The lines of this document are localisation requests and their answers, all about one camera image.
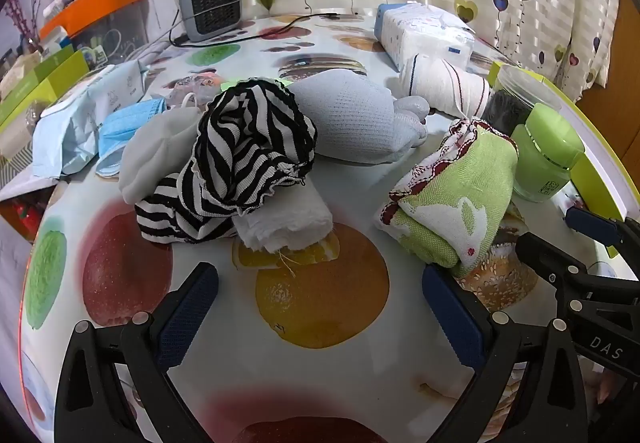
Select clear plastic bag red print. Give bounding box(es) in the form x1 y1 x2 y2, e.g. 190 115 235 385
167 73 226 108

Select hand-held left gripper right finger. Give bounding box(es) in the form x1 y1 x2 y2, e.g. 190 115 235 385
421 265 588 443

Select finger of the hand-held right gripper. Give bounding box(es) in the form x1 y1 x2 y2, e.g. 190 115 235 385
515 232 640 319
565 207 640 254

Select black heater cable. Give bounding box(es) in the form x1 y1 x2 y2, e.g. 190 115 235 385
169 12 341 48

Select grey portable heater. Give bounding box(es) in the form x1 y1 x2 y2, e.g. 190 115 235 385
179 0 242 42

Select red object under table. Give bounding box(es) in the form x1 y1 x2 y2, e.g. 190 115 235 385
10 200 43 244

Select lime green packaging box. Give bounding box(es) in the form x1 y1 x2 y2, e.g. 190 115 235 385
30 45 91 84
0 73 58 124

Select brown wooden cabinet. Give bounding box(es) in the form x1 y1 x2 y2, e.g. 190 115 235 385
575 0 640 134

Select green plastic jar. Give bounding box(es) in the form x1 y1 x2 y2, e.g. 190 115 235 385
511 103 586 204

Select light grey knit glove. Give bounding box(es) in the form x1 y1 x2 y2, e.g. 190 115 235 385
292 73 431 164

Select person's right hand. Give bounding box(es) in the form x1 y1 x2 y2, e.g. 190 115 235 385
592 368 623 406

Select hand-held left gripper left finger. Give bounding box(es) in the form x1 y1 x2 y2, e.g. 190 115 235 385
54 262 221 443

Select blue face mask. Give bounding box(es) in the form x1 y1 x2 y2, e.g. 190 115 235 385
95 99 168 178

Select pink branch decoration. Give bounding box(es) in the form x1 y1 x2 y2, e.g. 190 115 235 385
0 0 51 48

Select light grey cloth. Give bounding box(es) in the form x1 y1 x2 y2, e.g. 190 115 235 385
119 110 206 204

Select clear jar dark contents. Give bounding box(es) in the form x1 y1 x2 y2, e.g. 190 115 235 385
482 64 551 136

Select black white striped cloth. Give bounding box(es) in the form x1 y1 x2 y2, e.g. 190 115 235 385
134 79 319 244

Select green rabbit print towel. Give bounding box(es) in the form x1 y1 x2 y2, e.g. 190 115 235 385
374 119 520 280

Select light blue wet wipes pack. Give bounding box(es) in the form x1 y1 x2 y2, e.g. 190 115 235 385
34 63 151 178

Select fruit print tablecloth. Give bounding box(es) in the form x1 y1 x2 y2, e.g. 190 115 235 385
0 13 631 443

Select white striped towel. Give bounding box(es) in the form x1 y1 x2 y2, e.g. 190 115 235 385
399 54 493 118

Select white tissue pack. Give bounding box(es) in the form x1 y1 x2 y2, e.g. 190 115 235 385
375 2 476 71

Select green face mask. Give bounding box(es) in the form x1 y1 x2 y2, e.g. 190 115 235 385
220 78 293 91

